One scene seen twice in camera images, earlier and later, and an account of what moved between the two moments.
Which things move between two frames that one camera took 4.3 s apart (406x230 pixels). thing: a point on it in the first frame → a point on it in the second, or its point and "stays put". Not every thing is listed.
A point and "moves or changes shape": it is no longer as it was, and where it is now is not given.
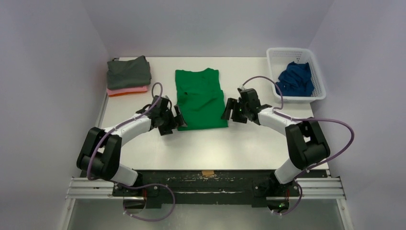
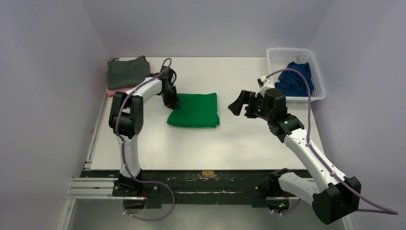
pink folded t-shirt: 128,90 stays put
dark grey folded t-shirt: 128,74 stays put
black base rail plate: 257,187 stays put
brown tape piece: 208,173 stays put
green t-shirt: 200,101 moves or changes shape
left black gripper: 167,129 → 172,103
